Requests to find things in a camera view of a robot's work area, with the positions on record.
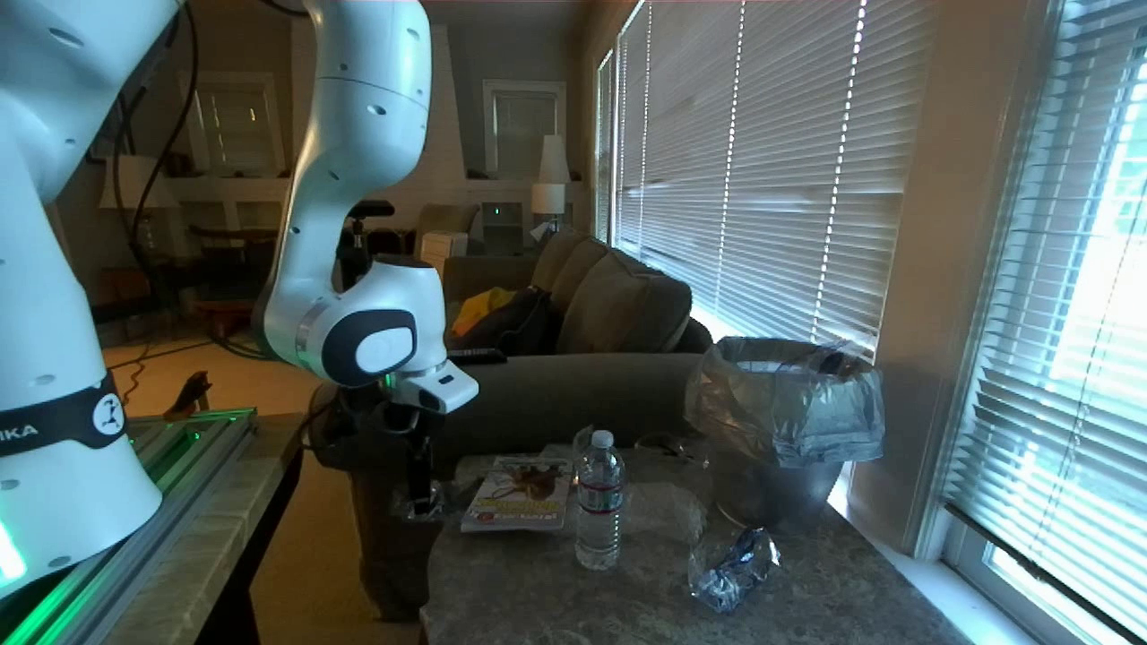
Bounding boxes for narrow white window blinds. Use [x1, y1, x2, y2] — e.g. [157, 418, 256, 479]
[942, 0, 1147, 642]

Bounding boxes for yellow cloth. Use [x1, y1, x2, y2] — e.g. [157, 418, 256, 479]
[447, 284, 516, 348]

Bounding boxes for wide white window blinds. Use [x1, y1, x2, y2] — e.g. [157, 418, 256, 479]
[613, 0, 937, 362]

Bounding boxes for green-lit metal base plate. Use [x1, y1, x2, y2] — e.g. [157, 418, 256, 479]
[0, 404, 263, 645]

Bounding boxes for glossy picture magazine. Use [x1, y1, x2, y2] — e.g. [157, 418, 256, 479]
[459, 452, 582, 539]

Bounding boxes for clear plastic water bottle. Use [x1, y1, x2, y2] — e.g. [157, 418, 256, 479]
[570, 425, 630, 572]

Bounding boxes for blue and clear wrapper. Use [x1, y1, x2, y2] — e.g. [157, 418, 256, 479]
[685, 525, 786, 620]

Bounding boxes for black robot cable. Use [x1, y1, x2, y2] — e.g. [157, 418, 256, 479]
[114, 0, 206, 247]

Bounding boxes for white table lamp shade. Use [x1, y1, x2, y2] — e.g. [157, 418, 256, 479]
[527, 133, 574, 219]

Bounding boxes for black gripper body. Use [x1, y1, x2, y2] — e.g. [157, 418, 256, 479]
[384, 401, 446, 465]

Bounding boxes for translucent grey trash liner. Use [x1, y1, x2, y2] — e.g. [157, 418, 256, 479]
[682, 335, 889, 478]

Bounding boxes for tan fabric sofa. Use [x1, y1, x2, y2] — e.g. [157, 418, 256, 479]
[304, 231, 719, 622]

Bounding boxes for clear plastic sheet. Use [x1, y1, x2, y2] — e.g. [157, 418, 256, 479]
[622, 470, 713, 548]

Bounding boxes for black throw pillow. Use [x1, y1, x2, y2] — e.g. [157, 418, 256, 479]
[476, 287, 568, 357]

